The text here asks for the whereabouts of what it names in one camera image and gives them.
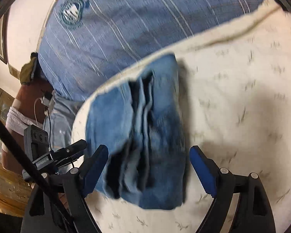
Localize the blue denim jeans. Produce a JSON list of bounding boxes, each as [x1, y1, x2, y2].
[[86, 54, 186, 210]]

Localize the grey hanging cloth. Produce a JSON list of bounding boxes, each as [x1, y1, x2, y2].
[[6, 107, 43, 136]]

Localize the white power strip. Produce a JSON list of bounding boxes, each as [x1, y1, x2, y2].
[[42, 91, 55, 116]]

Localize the brown wooden headboard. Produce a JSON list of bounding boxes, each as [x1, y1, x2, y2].
[[1, 78, 53, 175]]

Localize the olive green cap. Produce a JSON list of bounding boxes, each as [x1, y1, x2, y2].
[[19, 52, 39, 85]]

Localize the cream leaf-print blanket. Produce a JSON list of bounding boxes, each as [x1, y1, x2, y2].
[[71, 0, 291, 232]]

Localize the black cable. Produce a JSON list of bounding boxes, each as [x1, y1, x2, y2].
[[45, 111, 53, 148]]

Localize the white charger cable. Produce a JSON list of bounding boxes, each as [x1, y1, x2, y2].
[[33, 97, 45, 127]]

